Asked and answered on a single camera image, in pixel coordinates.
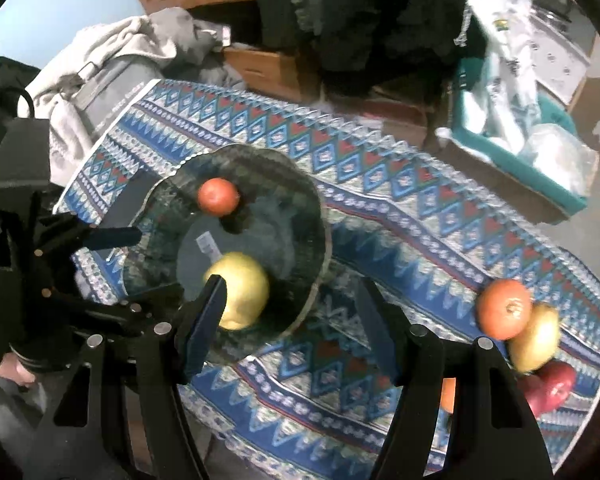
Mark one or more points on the grey cloth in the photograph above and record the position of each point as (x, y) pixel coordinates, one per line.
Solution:
(190, 35)

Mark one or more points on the brown cardboard box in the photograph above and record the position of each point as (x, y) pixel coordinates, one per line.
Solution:
(390, 110)

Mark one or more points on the grey printed garment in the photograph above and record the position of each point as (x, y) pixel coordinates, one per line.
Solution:
(115, 90)

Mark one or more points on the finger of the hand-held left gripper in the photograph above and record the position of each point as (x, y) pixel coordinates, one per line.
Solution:
(130, 312)
(115, 237)

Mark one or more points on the green-yellow mango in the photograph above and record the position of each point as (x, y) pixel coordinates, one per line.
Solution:
(537, 340)

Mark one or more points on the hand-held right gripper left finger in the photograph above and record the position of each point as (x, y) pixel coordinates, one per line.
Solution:
(205, 330)

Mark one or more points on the teal plastic basket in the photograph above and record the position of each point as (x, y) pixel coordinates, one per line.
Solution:
(570, 200)

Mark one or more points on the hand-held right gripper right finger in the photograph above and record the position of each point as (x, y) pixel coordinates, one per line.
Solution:
(377, 330)

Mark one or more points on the clear plastic bag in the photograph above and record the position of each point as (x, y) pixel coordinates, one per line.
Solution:
(560, 160)

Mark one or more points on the white patterned box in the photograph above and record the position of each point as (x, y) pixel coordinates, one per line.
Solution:
(562, 60)

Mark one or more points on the small red-orange fruit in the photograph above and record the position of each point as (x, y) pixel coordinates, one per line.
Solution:
(219, 197)

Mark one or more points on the large flat cardboard box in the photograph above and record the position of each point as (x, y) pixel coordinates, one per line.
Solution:
(495, 180)

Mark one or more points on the red apple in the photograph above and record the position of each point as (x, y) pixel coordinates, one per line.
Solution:
(555, 385)

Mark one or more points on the black bag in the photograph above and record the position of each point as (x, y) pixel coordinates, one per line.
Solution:
(0, 80)

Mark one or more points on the dark hanging clothes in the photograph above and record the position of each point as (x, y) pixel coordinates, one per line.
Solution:
(360, 15)

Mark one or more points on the blue patterned tablecloth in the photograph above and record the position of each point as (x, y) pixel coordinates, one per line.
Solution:
(405, 210)

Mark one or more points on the white printed plastic bag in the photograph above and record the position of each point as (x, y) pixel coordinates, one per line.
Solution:
(505, 60)

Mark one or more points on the large orange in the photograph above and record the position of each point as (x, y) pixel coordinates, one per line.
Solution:
(504, 310)

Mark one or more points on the person's left hand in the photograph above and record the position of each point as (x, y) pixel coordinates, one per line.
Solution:
(5, 372)

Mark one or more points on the dark green glass bowl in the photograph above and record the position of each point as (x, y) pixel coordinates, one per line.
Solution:
(280, 220)

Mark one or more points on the yellow apple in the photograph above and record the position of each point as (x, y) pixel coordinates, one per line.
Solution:
(245, 290)

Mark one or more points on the beige fleece garment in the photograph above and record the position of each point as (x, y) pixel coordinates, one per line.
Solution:
(60, 100)

